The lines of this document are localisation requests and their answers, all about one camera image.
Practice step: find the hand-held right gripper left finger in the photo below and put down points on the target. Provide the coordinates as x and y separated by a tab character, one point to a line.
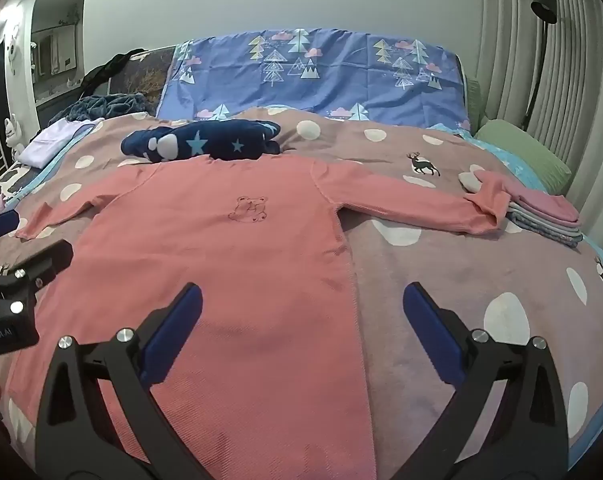
181	320

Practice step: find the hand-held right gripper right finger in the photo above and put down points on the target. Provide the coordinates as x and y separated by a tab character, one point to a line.
424	320

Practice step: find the pink long-sleeved garment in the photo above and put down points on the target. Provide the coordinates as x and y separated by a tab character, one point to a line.
221	270

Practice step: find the grey folded clothes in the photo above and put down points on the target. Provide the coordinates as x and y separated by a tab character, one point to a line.
546	230

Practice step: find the cow-print cloth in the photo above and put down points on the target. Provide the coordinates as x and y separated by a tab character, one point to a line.
6	185

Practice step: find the white bear figure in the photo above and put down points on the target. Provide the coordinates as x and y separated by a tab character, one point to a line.
13	135

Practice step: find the white folded cloth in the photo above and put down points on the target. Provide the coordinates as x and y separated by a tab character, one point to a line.
51	142

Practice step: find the dark blue fuzzy blanket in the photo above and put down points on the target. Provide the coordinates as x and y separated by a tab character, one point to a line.
108	105

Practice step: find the pink folded cloth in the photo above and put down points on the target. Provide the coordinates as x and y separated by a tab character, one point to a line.
541	202

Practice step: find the navy star-print cloth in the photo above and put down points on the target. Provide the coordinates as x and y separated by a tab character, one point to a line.
206	142

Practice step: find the black cloth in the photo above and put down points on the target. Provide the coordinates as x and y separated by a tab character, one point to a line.
106	72

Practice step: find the green pillow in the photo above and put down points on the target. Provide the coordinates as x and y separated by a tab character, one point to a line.
524	152

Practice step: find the blue tree-print sheet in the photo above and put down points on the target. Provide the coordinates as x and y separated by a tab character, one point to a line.
331	75

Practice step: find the beige curtain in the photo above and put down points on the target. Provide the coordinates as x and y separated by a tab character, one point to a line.
586	90

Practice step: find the black floor lamp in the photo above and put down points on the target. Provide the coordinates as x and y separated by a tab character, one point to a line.
544	7

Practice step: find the white bear wall decoration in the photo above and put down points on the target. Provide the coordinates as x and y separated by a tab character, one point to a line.
12	47

